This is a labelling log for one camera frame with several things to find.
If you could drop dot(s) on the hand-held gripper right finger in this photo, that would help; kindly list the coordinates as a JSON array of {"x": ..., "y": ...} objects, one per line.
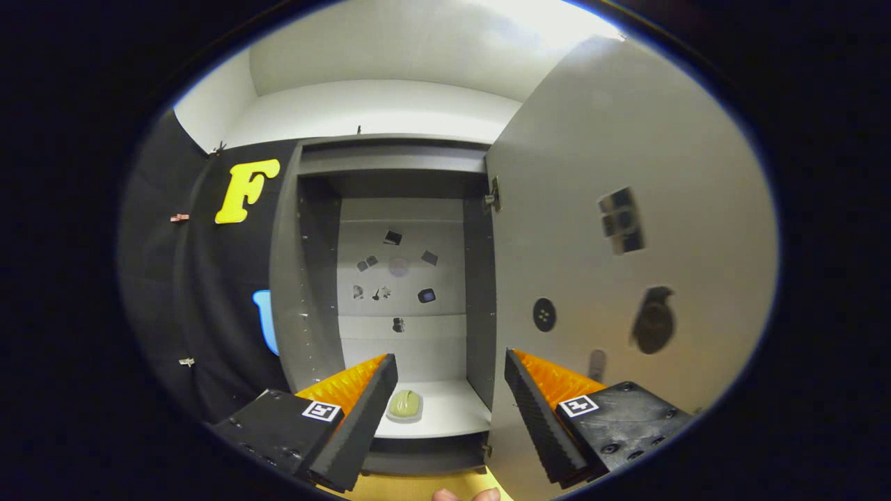
[{"x": 539, "y": 424}]

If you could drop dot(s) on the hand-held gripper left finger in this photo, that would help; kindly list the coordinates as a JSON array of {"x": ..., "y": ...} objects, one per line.
[{"x": 358, "y": 431}]

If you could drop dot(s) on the small green object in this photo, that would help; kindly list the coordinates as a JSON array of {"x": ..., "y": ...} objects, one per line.
[{"x": 405, "y": 406}]

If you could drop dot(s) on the beige cabinet door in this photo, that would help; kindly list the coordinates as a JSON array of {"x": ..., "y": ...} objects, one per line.
[{"x": 571, "y": 209}]

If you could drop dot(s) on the white cabinet shelf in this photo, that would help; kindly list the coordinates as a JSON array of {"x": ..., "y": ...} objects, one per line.
[{"x": 452, "y": 410}]

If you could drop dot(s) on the grey cabinet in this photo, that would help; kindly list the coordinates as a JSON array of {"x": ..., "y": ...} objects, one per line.
[{"x": 285, "y": 278}]

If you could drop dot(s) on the black backdrop cloth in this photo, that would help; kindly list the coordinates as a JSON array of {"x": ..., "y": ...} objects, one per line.
[{"x": 209, "y": 292}]

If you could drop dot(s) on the metal door hinge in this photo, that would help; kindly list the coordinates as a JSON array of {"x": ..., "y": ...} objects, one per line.
[{"x": 493, "y": 196}]

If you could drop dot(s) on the long ceiling light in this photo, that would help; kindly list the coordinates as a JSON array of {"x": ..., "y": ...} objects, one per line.
[{"x": 550, "y": 14}]

